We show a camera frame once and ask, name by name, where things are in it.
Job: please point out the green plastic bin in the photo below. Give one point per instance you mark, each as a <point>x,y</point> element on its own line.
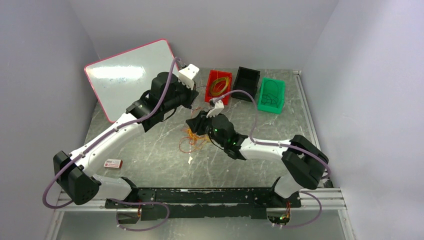
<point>272,96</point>

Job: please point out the black plastic bin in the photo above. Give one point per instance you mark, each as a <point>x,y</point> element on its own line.
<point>247,80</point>

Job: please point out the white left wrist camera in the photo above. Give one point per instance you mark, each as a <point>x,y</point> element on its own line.
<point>186,76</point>

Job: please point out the small red white box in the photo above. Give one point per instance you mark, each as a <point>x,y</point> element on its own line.
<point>113,163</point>

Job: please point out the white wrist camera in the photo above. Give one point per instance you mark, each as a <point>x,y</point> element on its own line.
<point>186,76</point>
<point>216,110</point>

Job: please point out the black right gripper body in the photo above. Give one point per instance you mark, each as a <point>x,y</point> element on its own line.
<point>202,123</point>

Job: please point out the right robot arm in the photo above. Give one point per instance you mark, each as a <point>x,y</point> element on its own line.
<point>304,162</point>

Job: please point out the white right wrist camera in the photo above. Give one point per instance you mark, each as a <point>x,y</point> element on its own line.
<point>216,110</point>

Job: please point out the aluminium rail frame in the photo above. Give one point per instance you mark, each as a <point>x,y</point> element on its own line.
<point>324,198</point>

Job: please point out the red plastic bin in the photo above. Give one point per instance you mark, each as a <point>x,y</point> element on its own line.
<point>218,84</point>

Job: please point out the pink framed whiteboard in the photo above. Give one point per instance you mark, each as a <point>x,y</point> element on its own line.
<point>121,79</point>

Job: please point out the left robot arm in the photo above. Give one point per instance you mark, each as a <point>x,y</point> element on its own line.
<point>76,172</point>

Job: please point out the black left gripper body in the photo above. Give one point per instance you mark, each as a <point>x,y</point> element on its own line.
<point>184,96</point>

